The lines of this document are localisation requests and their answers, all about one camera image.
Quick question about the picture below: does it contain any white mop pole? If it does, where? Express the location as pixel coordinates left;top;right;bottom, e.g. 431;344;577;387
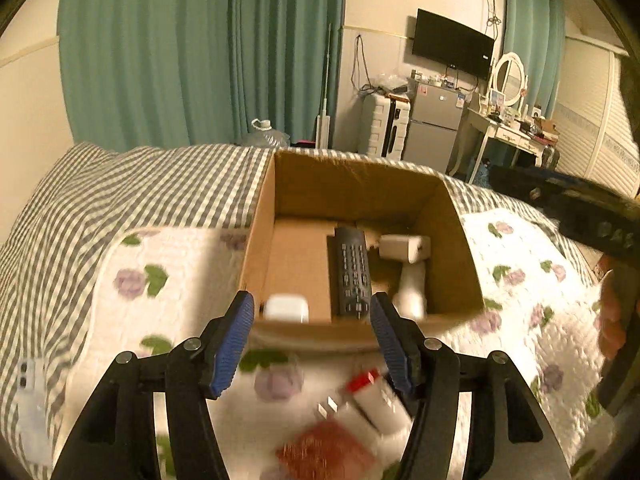
315;22;334;149

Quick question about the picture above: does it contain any narrow teal curtain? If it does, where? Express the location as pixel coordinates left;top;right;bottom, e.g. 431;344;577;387
501;0;567;122

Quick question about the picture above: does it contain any white suitcase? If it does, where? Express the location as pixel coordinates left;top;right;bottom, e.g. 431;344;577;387
356;92;412;159

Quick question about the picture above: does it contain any black wall television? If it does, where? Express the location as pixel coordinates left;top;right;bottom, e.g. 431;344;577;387
412;8;495;80

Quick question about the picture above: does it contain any white oval mirror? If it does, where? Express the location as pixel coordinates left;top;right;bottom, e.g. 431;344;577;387
489;52;530;109

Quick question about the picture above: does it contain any wide teal curtain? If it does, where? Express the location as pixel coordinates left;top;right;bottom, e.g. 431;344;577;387
56;0;349;150

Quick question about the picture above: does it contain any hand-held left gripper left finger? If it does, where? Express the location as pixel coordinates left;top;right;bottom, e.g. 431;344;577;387
50;290;256;480

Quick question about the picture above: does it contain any white bottle with red cap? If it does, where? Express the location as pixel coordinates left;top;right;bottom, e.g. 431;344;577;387
344;369;412;433

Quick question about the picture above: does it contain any silver refrigerator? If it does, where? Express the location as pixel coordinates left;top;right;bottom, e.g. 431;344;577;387
401;80;466;174

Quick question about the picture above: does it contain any black remote control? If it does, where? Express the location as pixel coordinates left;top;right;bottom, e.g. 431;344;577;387
327;226;373;317

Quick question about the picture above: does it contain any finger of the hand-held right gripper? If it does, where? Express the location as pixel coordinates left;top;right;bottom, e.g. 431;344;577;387
489;164;553;213

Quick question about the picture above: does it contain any white floral quilt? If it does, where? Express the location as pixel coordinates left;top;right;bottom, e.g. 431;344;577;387
89;208;608;480

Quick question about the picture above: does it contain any white wardrobe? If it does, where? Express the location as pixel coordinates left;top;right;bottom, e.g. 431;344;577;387
554;35;640;198

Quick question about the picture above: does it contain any clear plastic bag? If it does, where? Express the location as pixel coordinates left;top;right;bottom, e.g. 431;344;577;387
366;72;412;98

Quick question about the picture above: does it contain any hanging black cable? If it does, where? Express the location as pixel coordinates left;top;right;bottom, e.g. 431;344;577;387
350;34;366;97

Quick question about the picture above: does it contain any grey checkered blanket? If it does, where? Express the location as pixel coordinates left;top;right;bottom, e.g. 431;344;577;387
0;141;601;478

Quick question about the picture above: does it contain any white phone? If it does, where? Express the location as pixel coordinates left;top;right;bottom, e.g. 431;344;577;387
14;357;55;467

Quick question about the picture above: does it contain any red patterned box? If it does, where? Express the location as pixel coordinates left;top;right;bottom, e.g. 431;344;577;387
275;420;378;480

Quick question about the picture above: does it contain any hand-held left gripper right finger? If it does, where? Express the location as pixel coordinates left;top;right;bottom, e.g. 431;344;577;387
369;292;573;480

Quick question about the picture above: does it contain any clear water jug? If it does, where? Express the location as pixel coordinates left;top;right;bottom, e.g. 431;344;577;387
235;118;292;149

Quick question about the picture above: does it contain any white handheld massage gun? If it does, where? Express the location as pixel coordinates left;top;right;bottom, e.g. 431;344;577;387
379;234;432;320

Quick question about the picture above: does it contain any person's right hand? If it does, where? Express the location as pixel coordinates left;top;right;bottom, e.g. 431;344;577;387
597;269;629;361

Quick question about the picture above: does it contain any white dressing table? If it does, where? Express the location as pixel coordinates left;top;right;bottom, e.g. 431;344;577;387
451;102;560;184

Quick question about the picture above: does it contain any white charger plug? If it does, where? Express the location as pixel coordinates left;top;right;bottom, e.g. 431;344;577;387
314;396;381;448

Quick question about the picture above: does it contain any white earbuds case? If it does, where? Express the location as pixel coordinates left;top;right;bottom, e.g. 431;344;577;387
262;296;310;324

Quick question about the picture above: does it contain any brown cardboard box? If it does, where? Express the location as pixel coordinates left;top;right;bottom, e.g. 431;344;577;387
239;149;485;352

